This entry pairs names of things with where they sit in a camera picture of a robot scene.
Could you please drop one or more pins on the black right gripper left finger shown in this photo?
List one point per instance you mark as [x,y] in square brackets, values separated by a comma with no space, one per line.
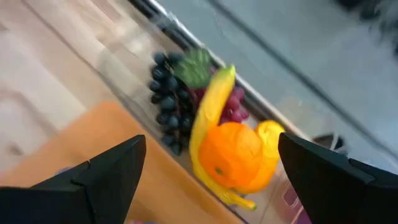
[105,180]

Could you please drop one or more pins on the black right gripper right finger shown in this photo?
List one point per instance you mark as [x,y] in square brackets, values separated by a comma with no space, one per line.
[326,186]

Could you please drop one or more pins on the orange toy bread loaf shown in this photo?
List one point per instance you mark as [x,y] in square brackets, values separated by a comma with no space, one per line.
[270,146]

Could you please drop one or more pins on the dark blue toy grape bunch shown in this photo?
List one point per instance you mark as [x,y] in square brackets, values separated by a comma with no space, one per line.
[168,102]

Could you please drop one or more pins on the orange round toy fruit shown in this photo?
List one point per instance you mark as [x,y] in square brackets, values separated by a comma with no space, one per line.
[230,152]

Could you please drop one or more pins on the yellow toy banana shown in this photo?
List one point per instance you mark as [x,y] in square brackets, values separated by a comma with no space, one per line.
[214,99]

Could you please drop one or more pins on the red toy grape bunch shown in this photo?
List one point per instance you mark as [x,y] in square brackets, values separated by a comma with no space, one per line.
[194,68]

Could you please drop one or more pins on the orange translucent plastic bin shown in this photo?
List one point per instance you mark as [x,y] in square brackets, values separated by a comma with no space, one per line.
[109,130]

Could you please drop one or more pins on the clear plastic bin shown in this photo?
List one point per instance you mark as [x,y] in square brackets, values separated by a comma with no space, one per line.
[130,81]

